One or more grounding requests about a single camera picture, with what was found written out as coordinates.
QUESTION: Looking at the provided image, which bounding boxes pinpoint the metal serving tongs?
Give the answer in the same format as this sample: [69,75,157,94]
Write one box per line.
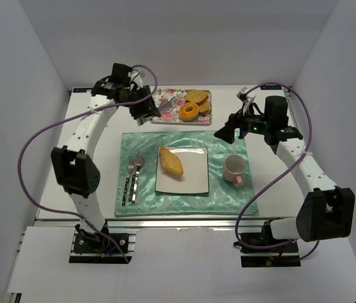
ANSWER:
[136,97,177,126]

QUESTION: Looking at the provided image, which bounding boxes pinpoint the long yellow bread loaf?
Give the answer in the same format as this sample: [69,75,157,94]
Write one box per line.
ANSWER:
[159,146,184,176]

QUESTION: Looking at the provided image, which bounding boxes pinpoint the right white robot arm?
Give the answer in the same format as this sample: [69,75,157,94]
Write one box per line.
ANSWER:
[214,96,355,249]

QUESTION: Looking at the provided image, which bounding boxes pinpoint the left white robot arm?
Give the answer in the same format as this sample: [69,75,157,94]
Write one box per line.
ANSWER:
[50,63,160,233]

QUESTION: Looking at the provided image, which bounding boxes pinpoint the small brown bread slice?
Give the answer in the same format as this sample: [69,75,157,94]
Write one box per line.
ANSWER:
[198,101,211,115]

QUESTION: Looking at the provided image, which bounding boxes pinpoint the large brown bread slice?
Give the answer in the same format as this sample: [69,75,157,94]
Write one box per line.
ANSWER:
[185,90,209,106]

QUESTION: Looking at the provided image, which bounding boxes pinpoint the floral rectangular tray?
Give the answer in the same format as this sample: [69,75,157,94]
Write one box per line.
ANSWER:
[151,88,212,126]

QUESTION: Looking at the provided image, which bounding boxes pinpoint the pink mug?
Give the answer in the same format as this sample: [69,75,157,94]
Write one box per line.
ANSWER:
[222,155,247,187]

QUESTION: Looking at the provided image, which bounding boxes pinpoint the metal spoon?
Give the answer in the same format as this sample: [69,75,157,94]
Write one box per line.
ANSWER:
[131,156,145,204]

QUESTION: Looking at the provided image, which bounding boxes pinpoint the white square plate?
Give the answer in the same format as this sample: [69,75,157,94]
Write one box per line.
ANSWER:
[155,146,210,195]

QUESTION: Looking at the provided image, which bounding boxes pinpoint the green satin placemat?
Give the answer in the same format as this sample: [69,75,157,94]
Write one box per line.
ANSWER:
[114,131,255,217]

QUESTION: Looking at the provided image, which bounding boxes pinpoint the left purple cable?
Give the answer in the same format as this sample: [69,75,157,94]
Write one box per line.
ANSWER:
[16,64,158,263]

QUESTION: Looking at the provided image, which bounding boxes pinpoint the purple cable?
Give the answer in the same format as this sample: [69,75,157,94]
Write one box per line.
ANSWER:
[16,64,158,263]
[234,83,320,261]

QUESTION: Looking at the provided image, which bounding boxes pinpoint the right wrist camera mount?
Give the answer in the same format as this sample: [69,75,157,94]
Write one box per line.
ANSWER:
[235,86,256,116]

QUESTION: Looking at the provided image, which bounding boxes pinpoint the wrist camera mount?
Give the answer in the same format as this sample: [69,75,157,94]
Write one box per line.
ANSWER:
[129,70,146,90]
[235,86,256,116]

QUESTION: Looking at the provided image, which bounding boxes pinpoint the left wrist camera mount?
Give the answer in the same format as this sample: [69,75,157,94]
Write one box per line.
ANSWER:
[129,70,146,90]

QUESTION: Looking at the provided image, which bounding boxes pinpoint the orange ring donut bread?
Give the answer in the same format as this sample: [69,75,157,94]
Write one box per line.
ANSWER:
[179,102,199,122]

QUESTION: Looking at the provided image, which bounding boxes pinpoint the fork with dark handle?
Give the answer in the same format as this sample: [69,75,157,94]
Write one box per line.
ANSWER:
[122,156,134,206]

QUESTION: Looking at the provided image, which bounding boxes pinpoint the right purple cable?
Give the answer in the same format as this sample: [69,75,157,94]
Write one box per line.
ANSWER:
[234,83,320,261]

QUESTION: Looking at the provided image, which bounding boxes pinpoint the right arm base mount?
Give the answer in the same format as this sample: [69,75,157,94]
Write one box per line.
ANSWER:
[233,227,301,268]

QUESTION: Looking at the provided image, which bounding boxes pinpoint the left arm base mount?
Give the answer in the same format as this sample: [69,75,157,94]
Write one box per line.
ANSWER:
[69,224,133,264]

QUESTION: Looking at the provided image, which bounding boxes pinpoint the aluminium frame rail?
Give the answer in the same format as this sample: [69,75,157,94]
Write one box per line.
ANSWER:
[33,216,274,232]

